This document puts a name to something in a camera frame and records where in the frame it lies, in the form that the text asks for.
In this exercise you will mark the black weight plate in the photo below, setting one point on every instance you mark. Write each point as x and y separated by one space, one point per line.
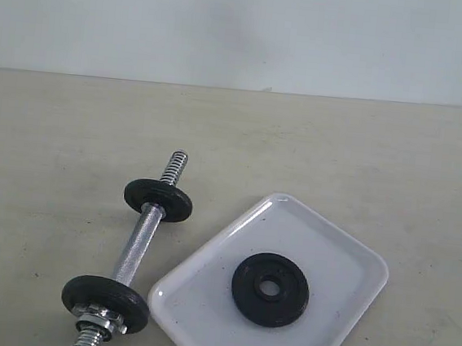
270 290
176 203
109 294

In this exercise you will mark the chrome spin-lock nut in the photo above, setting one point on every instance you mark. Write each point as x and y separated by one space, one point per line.
98 315

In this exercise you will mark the white plastic tray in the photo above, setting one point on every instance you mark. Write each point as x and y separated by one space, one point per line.
194 306

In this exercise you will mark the chrome threaded dumbbell bar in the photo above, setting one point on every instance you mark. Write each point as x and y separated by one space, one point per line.
133 252

